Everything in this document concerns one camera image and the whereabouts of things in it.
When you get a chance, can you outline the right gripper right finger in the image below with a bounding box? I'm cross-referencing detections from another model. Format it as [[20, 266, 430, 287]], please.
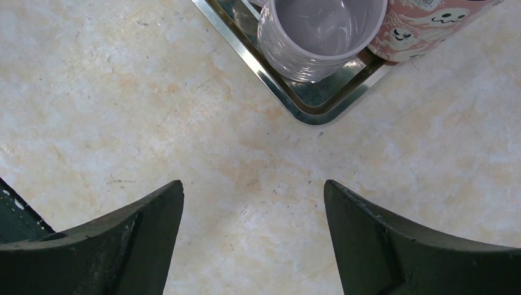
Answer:
[[324, 179, 520, 294]]

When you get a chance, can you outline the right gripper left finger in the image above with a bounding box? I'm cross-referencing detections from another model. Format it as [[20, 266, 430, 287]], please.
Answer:
[[1, 180, 184, 294]]

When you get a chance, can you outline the pink ghost mug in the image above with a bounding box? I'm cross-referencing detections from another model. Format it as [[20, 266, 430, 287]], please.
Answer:
[[367, 0, 502, 62]]

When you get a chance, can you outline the lilac ribbed mug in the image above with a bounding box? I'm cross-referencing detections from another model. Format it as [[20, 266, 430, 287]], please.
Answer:
[[257, 0, 388, 83]]

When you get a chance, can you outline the silver metal tray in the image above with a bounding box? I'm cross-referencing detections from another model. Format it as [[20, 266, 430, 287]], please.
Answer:
[[194, 0, 396, 125]]

